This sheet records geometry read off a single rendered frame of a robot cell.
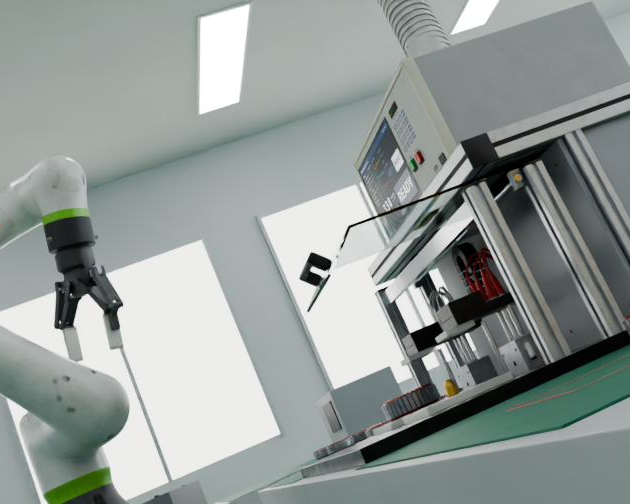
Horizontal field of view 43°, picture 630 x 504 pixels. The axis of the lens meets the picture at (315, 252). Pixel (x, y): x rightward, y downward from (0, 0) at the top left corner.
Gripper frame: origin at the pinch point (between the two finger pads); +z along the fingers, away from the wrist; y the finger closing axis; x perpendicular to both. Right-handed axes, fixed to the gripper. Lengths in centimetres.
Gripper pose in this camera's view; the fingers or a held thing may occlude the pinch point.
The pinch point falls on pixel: (95, 349)
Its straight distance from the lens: 164.2
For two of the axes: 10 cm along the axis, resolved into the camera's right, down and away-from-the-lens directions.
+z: 2.5, 9.6, -1.2
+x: -6.1, 0.6, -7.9
